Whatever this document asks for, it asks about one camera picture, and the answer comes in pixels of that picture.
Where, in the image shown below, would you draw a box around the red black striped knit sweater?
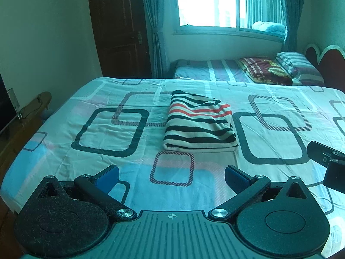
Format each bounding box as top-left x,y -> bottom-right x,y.
163,90 -> 238,153

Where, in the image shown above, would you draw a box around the bright bedroom window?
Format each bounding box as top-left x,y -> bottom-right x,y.
174,0 -> 285,39

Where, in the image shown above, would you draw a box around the patterned white bed sheet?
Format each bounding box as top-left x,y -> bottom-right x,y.
1,77 -> 344,256

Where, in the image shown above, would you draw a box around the striped grey pillow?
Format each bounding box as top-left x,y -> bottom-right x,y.
276,52 -> 325,87

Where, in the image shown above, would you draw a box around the red scalloped headboard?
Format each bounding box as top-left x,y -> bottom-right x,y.
305,44 -> 345,92

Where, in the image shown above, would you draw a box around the brown wooden side furniture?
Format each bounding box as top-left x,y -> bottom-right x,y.
1,91 -> 52,258

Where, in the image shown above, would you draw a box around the dark red folded blanket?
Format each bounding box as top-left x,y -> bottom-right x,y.
236,57 -> 292,86

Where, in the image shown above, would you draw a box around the light blue bundle on sill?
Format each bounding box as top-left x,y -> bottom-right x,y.
251,21 -> 285,35

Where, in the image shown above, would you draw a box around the teal right curtain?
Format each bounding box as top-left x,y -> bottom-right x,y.
281,0 -> 305,52

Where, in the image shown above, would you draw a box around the teal curtain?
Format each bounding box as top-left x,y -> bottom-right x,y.
281,0 -> 305,52
144,0 -> 169,78

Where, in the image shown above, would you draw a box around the dark wooden door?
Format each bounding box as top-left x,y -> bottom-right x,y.
89,0 -> 151,78

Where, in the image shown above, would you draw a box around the teal left curtain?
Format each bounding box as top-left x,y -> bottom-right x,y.
144,0 -> 169,78

